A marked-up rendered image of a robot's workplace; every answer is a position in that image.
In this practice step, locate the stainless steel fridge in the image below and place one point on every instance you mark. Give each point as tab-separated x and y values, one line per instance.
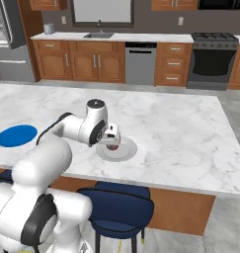
13	56

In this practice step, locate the dark framed window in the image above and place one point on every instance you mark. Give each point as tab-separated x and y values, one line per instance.
102	11

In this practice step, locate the wooden wall cupboard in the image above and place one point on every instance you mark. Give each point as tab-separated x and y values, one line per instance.
47	4
174	4

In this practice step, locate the wooden drawer unit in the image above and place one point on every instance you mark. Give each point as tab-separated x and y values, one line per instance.
173	64

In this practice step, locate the grey canister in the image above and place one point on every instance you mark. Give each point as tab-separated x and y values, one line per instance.
49	28

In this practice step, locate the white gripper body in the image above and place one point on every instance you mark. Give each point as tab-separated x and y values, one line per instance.
111	140

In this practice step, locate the steel sink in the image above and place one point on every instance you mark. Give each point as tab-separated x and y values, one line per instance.
98	35

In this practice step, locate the grey dishwasher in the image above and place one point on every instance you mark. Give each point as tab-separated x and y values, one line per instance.
141	64

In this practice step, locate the grey round plate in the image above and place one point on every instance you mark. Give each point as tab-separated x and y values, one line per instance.
126	151

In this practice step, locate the wooden island base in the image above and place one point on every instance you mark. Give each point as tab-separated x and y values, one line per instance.
184	210

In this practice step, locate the blue round plate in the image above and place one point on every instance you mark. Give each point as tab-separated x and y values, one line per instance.
16	135

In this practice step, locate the wooden base cupboards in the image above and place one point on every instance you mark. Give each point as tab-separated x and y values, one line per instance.
82	62

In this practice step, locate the navy blue stool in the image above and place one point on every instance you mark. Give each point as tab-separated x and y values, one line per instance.
1	177
121	207

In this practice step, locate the white wall outlet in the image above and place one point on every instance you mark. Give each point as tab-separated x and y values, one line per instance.
180	20
63	19

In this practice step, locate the black microwave oven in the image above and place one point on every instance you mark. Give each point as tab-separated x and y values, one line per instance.
222	4

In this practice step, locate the wooden narrow base cupboard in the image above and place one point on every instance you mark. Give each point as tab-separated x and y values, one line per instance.
238	69

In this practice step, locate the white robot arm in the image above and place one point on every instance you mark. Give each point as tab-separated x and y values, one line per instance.
39	171

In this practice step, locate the black and grey stove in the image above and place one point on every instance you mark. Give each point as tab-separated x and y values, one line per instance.
212	62

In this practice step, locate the dark tap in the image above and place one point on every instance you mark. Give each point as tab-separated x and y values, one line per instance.
99	26

